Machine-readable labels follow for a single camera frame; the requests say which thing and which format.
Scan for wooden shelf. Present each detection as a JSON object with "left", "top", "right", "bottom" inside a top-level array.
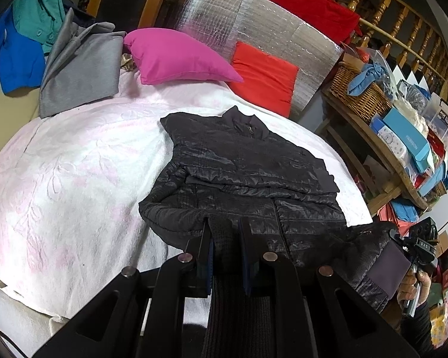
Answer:
[{"left": 315, "top": 89, "right": 448, "bottom": 215}]

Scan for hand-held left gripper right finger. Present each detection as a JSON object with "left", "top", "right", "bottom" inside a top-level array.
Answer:
[{"left": 238, "top": 217, "right": 421, "bottom": 358}]

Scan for wooden cabinet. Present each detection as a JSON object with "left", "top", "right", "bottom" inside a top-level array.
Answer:
[{"left": 87, "top": 0, "right": 182, "bottom": 30}]

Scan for wooden railing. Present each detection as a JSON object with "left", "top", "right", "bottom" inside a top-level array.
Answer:
[{"left": 228, "top": 0, "right": 448, "bottom": 86}]

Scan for blue jacket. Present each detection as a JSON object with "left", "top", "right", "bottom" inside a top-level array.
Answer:
[{"left": 0, "top": 7, "right": 47, "bottom": 95}]

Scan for teal jacket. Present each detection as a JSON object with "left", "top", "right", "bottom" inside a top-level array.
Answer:
[{"left": 13, "top": 0, "right": 66, "bottom": 55}]

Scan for white floral blanket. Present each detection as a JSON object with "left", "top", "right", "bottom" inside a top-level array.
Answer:
[{"left": 0, "top": 71, "right": 374, "bottom": 317}]

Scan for grey garment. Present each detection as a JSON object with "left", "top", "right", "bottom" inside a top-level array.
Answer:
[{"left": 38, "top": 7, "right": 127, "bottom": 118}]

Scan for navy garment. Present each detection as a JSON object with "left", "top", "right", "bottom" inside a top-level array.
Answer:
[{"left": 63, "top": 5, "right": 98, "bottom": 27}]

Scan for pink pillow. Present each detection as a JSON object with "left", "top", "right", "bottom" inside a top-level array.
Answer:
[{"left": 123, "top": 28, "right": 244, "bottom": 86}]

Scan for black puffer jacket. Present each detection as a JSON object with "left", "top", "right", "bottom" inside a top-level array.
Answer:
[{"left": 138, "top": 105, "right": 413, "bottom": 358}]

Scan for light blue cloth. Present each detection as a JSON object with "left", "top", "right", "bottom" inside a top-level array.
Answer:
[{"left": 346, "top": 63, "right": 387, "bottom": 98}]

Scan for clear plastic storage box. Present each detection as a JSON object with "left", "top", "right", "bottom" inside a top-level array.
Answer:
[{"left": 422, "top": 99, "right": 448, "bottom": 168}]

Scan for silver foil insulation board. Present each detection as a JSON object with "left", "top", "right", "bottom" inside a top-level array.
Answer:
[{"left": 172, "top": 0, "right": 345, "bottom": 122}]

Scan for person's right hand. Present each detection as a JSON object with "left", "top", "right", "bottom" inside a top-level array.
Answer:
[{"left": 397, "top": 268, "right": 432, "bottom": 317}]

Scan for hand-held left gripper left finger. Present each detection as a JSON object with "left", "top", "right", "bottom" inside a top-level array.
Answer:
[{"left": 33, "top": 216, "right": 214, "bottom": 358}]

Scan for red pillow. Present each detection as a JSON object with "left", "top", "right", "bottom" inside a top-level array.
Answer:
[{"left": 229, "top": 42, "right": 299, "bottom": 117}]

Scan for person's right forearm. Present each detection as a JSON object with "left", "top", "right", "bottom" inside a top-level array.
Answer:
[{"left": 396, "top": 300, "right": 434, "bottom": 358}]

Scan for white patterned box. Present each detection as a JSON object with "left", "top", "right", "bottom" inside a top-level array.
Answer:
[{"left": 377, "top": 126, "right": 407, "bottom": 165}]

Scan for light blue box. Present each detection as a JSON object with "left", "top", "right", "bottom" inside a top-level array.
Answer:
[{"left": 383, "top": 109, "right": 435, "bottom": 174}]

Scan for red cloth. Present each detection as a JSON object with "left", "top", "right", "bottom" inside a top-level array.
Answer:
[{"left": 229, "top": 0, "right": 361, "bottom": 45}]

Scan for wicker basket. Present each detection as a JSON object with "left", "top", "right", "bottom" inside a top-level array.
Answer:
[{"left": 328, "top": 61, "right": 394, "bottom": 124}]

